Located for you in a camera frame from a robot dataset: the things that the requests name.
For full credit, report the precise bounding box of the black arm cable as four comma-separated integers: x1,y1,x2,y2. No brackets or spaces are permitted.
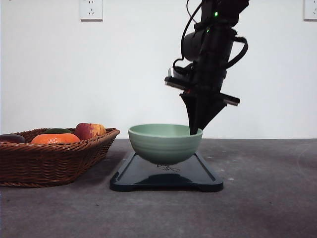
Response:
226,37,248,68

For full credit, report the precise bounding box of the green ceramic bowl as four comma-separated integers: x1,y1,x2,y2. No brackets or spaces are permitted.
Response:
128,123,203,165

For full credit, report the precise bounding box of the dark purple eggplant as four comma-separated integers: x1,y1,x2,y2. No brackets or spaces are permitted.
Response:
0,134,24,143

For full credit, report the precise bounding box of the white wall socket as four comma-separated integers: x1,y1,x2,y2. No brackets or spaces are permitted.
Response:
301,0,317,24
79,0,104,23

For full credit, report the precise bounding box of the black rectangular tray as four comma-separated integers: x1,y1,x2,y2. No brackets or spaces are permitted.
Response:
110,152,223,192

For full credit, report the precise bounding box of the dark green avocado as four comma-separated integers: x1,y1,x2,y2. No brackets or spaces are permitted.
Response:
44,128,72,134

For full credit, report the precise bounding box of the white wall socket left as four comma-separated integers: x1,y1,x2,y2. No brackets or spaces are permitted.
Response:
79,0,104,23

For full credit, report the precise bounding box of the red yellow apple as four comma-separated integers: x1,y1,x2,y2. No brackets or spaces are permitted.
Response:
75,123,106,140

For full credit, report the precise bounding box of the brown wicker basket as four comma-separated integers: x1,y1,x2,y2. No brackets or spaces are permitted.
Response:
0,128,120,187

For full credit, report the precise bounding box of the white wall socket right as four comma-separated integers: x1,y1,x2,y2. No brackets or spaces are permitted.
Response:
301,0,317,24

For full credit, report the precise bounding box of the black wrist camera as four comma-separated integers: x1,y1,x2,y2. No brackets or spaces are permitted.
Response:
165,58,195,81

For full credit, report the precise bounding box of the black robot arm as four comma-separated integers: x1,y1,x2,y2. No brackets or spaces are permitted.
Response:
165,0,249,135

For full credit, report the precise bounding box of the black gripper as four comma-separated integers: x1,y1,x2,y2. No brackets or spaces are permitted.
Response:
164,57,240,135

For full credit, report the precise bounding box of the orange tangerine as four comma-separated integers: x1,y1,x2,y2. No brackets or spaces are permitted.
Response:
31,133,80,144

